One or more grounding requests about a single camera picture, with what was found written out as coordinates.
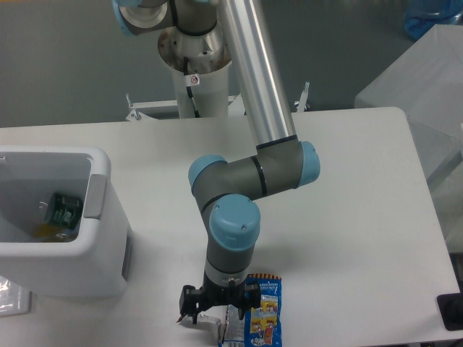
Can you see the blue water jug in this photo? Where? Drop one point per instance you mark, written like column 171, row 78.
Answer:
column 421, row 16

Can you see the white trash can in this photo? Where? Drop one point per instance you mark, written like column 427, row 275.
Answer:
column 96, row 262

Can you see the left table clamp bolt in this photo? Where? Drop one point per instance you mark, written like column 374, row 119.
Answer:
column 134, row 114

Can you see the clear plastic bag at left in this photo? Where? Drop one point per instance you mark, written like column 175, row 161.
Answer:
column 14, row 299

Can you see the right table clamp bolt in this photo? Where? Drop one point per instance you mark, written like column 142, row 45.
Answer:
column 302, row 104

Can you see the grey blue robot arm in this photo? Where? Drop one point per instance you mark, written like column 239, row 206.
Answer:
column 226, row 192

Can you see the yellow wrapper in bin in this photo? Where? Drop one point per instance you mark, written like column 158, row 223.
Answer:
column 51, row 233

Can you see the small silver torn wrapper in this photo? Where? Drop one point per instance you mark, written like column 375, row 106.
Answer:
column 200, row 321

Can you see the table clamp bolt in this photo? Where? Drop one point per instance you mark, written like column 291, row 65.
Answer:
column 302, row 104
column 134, row 114

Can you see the dark green package in bin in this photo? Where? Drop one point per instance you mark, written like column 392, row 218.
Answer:
column 64, row 211

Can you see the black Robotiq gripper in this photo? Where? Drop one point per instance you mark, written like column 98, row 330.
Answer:
column 194, row 300

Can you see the blue snack bag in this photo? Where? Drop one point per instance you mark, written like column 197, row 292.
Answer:
column 260, row 326

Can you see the black device at edge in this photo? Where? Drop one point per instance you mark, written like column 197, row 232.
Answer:
column 450, row 306

